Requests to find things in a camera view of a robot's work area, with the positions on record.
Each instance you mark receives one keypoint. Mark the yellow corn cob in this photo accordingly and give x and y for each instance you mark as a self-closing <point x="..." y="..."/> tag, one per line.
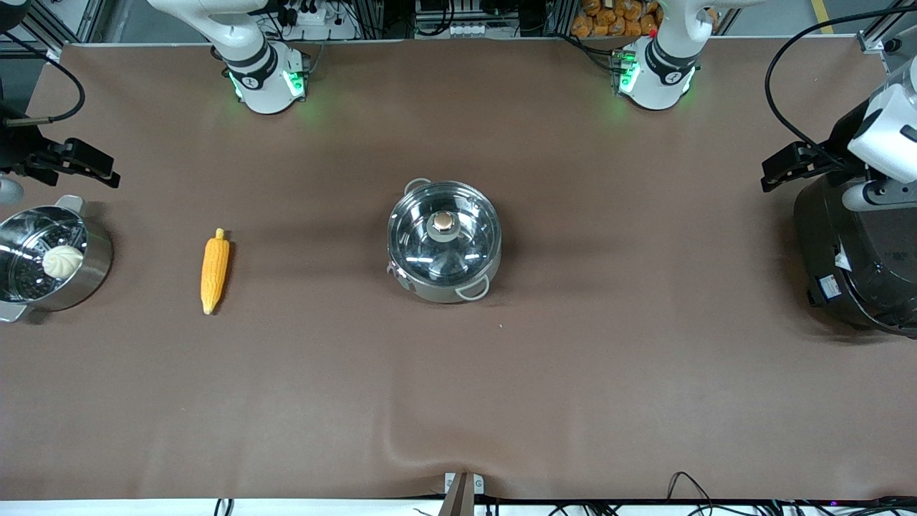
<point x="214" y="269"/>

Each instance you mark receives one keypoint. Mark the glass pot lid copper knob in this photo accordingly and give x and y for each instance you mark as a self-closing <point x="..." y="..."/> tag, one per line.
<point x="415" y="244"/>

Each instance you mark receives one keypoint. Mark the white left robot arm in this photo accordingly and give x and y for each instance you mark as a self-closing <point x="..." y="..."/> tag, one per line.
<point x="663" y="72"/>

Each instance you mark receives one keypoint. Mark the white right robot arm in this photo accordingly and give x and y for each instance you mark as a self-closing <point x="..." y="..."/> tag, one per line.
<point x="258" y="72"/>

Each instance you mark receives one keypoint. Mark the stainless steel steamer pot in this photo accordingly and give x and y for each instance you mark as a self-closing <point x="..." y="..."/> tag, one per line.
<point x="94" y="272"/>

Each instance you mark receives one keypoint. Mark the stainless steel cooking pot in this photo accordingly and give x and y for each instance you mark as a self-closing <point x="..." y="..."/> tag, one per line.
<point x="430" y="293"/>

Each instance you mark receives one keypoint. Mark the white steamed bun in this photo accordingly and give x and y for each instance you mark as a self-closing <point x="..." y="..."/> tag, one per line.
<point x="63" y="262"/>

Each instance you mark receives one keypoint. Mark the black rice cooker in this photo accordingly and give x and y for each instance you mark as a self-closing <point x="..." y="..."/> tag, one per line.
<point x="860" y="265"/>

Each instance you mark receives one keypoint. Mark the bag of orange snacks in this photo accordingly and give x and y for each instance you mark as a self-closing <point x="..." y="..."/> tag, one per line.
<point x="609" y="18"/>

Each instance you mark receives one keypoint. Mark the white power strip black plugs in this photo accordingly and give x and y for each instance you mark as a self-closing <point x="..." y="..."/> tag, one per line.
<point x="319" y="18"/>

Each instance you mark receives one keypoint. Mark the small white power strip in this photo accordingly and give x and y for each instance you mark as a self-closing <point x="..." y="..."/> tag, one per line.
<point x="467" y="31"/>

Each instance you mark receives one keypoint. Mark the aluminium frame profile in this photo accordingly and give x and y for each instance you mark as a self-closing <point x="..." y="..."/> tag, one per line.
<point x="885" y="29"/>

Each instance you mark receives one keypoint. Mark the metal clamp bracket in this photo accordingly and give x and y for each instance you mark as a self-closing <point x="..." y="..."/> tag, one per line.
<point x="458" y="494"/>

